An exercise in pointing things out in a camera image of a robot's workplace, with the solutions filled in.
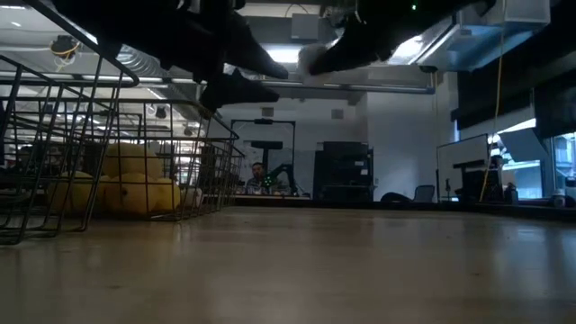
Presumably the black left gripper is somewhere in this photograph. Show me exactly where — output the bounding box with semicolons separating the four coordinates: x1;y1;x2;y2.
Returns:
157;0;291;114

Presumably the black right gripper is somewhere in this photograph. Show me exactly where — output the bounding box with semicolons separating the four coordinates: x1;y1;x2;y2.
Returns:
308;0;451;77

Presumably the silver ceiling conduit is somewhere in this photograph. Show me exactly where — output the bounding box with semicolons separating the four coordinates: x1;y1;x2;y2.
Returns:
0;70;437;95

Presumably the ceiling light panel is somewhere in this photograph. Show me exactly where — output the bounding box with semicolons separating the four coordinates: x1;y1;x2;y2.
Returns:
264;44;302;65

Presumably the grey ceiling box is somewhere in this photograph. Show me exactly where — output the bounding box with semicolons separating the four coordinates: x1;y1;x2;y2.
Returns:
291;12;321;42

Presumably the person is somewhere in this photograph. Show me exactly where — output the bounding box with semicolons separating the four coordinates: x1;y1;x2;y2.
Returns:
245;161;272;196

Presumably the black cabinet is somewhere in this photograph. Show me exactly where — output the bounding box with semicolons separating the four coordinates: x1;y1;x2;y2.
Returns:
313;141;375;203

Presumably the black office chair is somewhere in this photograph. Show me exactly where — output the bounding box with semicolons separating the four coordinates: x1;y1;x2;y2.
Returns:
380;192;416;204

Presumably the grey office chair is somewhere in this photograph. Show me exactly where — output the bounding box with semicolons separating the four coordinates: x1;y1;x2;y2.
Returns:
412;184;437;203

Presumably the white angled panel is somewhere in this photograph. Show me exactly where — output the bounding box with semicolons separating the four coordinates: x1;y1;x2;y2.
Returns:
497;127;548;163

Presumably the black stand frame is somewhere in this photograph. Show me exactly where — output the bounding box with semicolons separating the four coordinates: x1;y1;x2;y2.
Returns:
229;118;297;197

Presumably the black pedestal stand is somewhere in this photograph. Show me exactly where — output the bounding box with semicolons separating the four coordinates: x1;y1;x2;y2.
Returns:
249;140;284;190

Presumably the metal wire basket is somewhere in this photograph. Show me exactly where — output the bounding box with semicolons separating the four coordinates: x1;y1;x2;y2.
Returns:
0;0;140;247
58;97;239;222
134;134;248;212

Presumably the round silver ceiling duct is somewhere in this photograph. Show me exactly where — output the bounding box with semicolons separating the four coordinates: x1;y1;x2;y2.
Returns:
38;0;217;121

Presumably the rectangular silver ceiling duct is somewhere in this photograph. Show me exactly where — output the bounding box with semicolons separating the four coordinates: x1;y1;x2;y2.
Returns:
386;0;553;74

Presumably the white board black frame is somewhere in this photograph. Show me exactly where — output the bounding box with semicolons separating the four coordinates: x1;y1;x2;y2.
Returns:
435;133;491;203

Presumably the yellow hanging cable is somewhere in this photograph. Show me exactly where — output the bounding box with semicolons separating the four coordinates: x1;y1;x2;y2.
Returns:
477;0;509;203

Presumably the black yellow cable reel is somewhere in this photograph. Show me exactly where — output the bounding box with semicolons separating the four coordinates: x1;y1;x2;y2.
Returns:
49;34;80;62

